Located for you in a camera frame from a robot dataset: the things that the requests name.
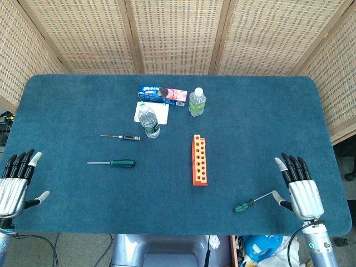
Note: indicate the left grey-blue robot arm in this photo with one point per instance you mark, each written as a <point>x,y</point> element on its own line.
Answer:
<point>4,247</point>

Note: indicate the blue white plastic bag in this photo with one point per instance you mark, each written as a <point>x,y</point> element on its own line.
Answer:
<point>260,247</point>

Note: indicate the grey-blue robot torso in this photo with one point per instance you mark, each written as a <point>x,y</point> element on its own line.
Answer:
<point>167,250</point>

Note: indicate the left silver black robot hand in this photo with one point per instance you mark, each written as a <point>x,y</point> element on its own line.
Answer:
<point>12,192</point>

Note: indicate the thin black precision screwdriver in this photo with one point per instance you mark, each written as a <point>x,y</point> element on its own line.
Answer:
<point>129,137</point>

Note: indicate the reddish wooden crate edge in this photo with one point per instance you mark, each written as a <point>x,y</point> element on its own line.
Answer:
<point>233,250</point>

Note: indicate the clear bottle dark green label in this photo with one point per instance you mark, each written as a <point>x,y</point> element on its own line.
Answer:
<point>150,125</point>

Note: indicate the white plastic tray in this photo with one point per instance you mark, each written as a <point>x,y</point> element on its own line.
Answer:
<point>162,114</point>

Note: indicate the blue felt table mat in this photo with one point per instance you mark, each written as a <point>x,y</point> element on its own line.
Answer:
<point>83,194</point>

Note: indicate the small green black screwdriver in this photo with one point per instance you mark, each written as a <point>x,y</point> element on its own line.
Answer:
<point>241,206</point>

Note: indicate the woven bamboo folding screen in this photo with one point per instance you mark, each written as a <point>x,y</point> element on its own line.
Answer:
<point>178,36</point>

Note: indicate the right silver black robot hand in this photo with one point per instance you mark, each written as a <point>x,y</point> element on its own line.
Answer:
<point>304,197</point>

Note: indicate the blue pink cookie box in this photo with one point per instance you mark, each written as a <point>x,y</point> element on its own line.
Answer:
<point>164,94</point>

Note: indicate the orange tool rack with holes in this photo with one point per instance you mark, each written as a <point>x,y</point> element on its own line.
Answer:
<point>199,164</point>

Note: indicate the black equipment with yellow tag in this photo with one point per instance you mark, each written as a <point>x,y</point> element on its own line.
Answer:
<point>4,130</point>

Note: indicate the clear bottle light green label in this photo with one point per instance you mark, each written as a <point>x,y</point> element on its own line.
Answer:
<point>197,104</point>

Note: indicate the white round disc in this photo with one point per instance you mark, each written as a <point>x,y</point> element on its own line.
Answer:
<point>214,242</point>

